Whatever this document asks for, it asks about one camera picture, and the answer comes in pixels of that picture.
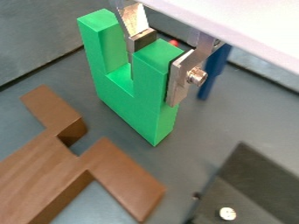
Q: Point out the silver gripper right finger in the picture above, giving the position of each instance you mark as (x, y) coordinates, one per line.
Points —
(186, 70)

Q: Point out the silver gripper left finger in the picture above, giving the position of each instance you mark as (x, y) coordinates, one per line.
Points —
(131, 16)

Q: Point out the green U-shaped block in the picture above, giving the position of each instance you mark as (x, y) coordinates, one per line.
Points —
(131, 82)

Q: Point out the blue cylindrical peg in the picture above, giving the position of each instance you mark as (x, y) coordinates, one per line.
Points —
(214, 68)

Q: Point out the dark grey rectangular block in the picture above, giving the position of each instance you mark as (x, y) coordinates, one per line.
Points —
(253, 191)

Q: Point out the brown cross-shaped block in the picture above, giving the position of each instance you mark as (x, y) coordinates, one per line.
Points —
(43, 175)

